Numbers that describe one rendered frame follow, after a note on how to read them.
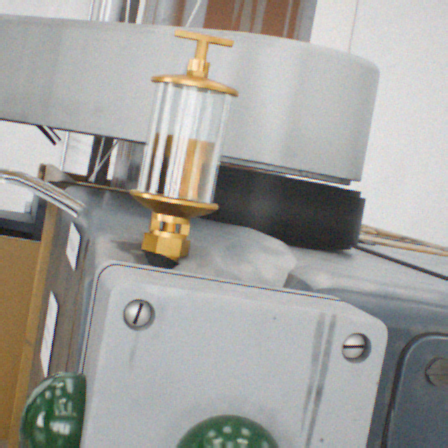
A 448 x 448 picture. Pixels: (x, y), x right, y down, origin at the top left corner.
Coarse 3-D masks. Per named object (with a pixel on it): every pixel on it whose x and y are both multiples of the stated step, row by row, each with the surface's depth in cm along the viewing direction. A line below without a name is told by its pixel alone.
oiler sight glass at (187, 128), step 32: (160, 96) 37; (192, 96) 37; (224, 96) 37; (160, 128) 37; (192, 128) 37; (224, 128) 38; (160, 160) 37; (192, 160) 37; (160, 192) 37; (192, 192) 37
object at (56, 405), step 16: (48, 384) 31; (64, 384) 31; (80, 384) 31; (32, 400) 31; (48, 400) 31; (64, 400) 31; (80, 400) 31; (32, 416) 31; (48, 416) 31; (64, 416) 31; (80, 416) 31; (32, 432) 31; (48, 432) 31; (64, 432) 30; (80, 432) 31
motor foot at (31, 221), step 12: (36, 204) 82; (0, 216) 82; (12, 216) 84; (24, 216) 86; (36, 216) 80; (0, 228) 87; (12, 228) 81; (24, 228) 81; (36, 228) 80; (36, 240) 80
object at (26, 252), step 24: (0, 240) 71; (24, 240) 71; (0, 264) 71; (24, 264) 71; (0, 288) 71; (24, 288) 71; (0, 312) 71; (24, 312) 72; (0, 336) 71; (24, 336) 72; (0, 360) 72; (0, 384) 72; (0, 408) 72; (0, 432) 72
